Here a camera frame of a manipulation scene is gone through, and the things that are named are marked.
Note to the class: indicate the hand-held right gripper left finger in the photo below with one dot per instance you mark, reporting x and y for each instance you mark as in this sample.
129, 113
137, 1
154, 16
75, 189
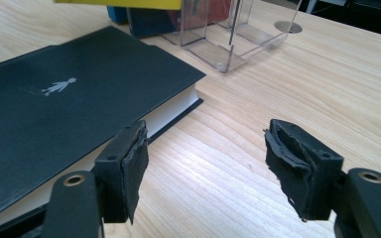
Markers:
119, 175

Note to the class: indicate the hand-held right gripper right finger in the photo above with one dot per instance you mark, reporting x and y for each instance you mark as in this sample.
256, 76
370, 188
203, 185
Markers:
307, 172

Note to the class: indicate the black hardcover book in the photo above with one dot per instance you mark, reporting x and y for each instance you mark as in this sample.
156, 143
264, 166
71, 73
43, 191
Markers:
63, 115

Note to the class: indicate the clear acrylic book rack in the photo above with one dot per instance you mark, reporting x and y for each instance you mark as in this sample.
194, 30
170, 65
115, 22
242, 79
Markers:
218, 49

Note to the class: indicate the red illustrated book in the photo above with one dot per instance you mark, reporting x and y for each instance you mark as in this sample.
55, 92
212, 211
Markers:
152, 23

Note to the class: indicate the round table grommet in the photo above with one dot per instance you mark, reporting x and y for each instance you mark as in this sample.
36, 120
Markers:
287, 27

